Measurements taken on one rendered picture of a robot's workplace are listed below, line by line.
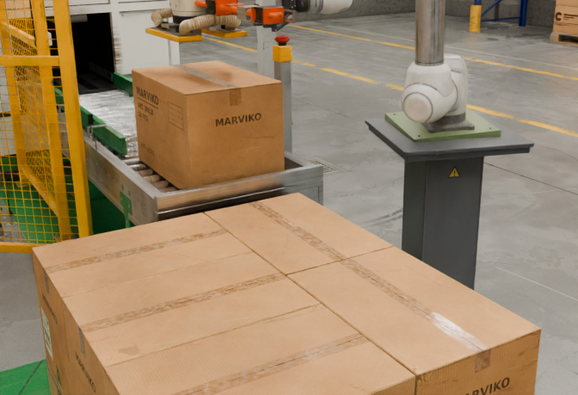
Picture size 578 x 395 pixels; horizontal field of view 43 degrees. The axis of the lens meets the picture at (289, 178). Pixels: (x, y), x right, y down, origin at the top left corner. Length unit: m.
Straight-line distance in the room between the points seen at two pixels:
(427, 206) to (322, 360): 1.23
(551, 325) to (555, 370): 0.32
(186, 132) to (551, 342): 1.59
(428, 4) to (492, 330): 1.15
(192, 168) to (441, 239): 1.01
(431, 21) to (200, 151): 0.94
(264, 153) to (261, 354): 1.22
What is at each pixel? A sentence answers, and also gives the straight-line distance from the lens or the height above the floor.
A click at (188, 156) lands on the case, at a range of 2.73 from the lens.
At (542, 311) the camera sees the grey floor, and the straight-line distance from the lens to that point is 3.23.
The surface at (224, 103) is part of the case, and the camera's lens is 2.73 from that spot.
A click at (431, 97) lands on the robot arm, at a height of 0.95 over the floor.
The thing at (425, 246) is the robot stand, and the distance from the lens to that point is 2.93.
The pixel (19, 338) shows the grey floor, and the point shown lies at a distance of 3.12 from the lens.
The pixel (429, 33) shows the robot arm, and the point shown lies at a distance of 2.59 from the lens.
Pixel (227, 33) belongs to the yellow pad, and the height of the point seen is 1.13.
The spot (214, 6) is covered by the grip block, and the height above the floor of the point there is 1.24.
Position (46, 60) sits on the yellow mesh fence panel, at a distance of 3.28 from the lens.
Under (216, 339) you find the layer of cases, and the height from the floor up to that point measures 0.54.
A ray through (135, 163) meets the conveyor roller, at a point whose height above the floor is 0.53.
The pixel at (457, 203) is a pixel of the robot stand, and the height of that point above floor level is 0.49.
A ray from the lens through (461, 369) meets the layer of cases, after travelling 1.83.
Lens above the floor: 1.49
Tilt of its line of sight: 19 degrees down
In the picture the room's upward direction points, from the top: 1 degrees counter-clockwise
